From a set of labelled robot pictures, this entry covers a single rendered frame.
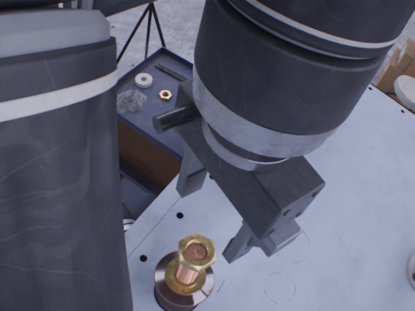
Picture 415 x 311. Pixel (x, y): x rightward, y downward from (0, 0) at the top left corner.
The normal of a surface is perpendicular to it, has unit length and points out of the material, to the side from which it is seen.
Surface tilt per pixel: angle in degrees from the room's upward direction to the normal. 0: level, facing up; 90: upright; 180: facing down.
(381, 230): 0
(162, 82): 0
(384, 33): 90
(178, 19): 0
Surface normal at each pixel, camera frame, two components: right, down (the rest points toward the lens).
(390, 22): 0.37, 0.80
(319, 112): 0.16, 0.83
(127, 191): 0.19, -0.56
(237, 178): -0.81, 0.37
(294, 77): -0.22, 0.77
